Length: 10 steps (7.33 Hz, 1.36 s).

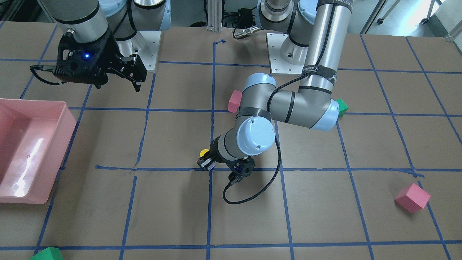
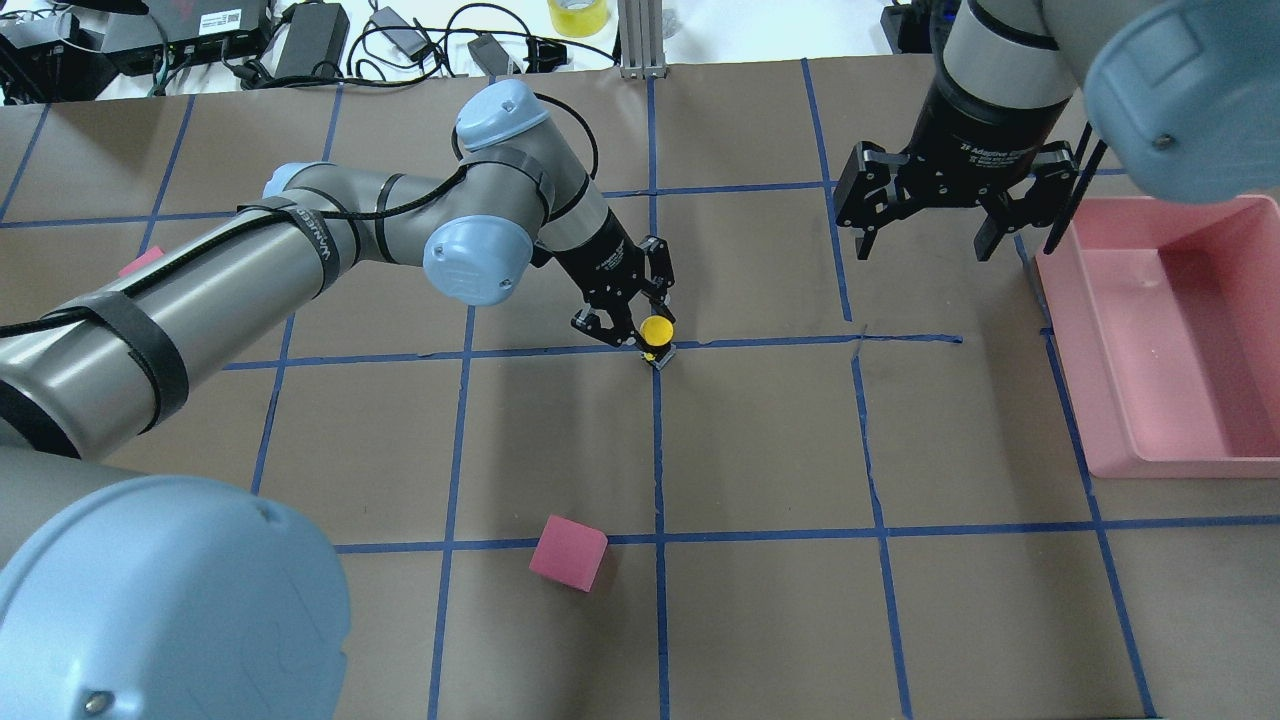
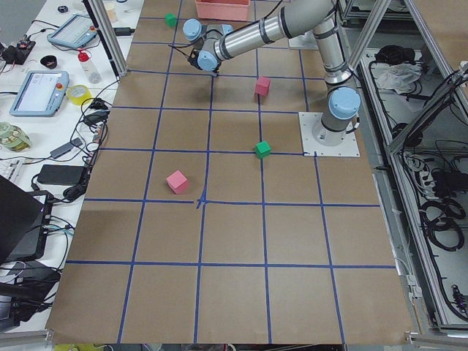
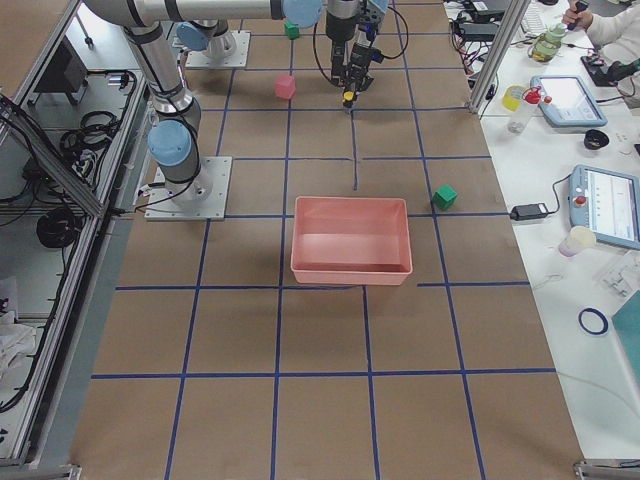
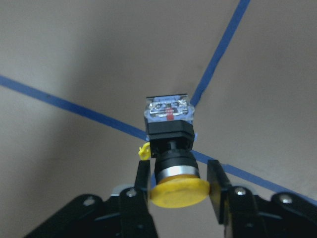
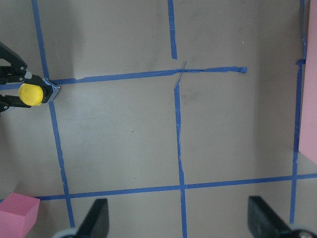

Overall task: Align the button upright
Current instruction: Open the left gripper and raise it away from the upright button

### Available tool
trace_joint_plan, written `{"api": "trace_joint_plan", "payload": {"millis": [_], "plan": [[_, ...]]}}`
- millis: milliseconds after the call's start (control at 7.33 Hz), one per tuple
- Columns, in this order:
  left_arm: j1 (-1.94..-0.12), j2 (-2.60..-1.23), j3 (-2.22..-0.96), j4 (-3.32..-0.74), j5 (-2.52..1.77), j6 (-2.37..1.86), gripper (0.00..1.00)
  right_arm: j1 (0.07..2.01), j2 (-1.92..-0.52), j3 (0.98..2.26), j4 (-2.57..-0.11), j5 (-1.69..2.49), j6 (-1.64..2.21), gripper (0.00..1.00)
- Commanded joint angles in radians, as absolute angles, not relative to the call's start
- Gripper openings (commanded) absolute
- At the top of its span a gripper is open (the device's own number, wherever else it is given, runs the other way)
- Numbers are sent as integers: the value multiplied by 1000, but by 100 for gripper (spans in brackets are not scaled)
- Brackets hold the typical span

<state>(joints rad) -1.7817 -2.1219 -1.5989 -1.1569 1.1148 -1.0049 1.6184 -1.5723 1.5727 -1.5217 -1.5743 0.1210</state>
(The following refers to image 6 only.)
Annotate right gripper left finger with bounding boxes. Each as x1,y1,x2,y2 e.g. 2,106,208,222
74,198,109,238

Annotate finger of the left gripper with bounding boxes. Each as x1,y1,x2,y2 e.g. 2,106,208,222
0,95,31,113
0,43,31,85

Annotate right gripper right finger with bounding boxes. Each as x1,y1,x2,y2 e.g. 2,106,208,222
247,196,292,238

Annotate yellow push button switch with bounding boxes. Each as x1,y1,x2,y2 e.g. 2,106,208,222
18,78,61,107

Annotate pink cube centre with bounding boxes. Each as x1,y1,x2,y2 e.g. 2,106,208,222
0,193,40,238

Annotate pink plastic bin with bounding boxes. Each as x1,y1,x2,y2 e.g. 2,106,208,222
299,0,317,164

